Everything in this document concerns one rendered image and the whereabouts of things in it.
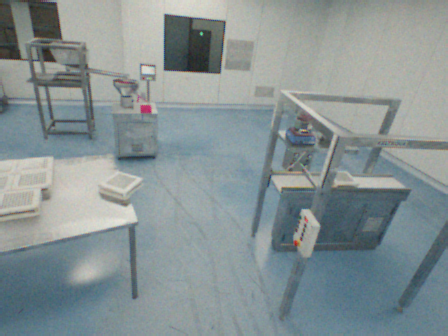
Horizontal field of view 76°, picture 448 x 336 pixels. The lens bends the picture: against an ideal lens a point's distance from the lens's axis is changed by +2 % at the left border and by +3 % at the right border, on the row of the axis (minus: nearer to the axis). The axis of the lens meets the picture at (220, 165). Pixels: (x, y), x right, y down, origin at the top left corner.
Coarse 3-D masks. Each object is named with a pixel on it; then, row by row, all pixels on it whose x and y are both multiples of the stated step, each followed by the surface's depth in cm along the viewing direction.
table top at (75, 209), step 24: (72, 168) 250; (96, 168) 255; (72, 192) 220; (96, 192) 223; (48, 216) 194; (72, 216) 196; (96, 216) 198; (120, 216) 201; (0, 240) 171; (24, 240) 173; (48, 240) 175
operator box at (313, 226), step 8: (304, 216) 182; (312, 216) 180; (312, 224) 173; (312, 232) 174; (296, 240) 192; (304, 240) 181; (312, 240) 177; (304, 248) 181; (312, 248) 180; (304, 256) 183
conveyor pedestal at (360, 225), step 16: (288, 208) 272; (304, 208) 276; (336, 208) 282; (352, 208) 285; (368, 208) 288; (384, 208) 291; (288, 224) 283; (320, 224) 289; (336, 224) 293; (352, 224) 296; (368, 224) 299; (384, 224) 303; (272, 240) 312; (288, 240) 294; (320, 240) 301; (336, 240) 304; (352, 240) 308; (368, 240) 311
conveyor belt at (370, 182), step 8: (272, 176) 278; (280, 176) 278; (288, 176) 280; (296, 176) 282; (304, 176) 283; (280, 184) 264; (288, 184) 266; (296, 184) 268; (304, 184) 269; (360, 184) 281; (368, 184) 283; (376, 184) 285; (384, 184) 287; (392, 184) 288; (400, 184) 290
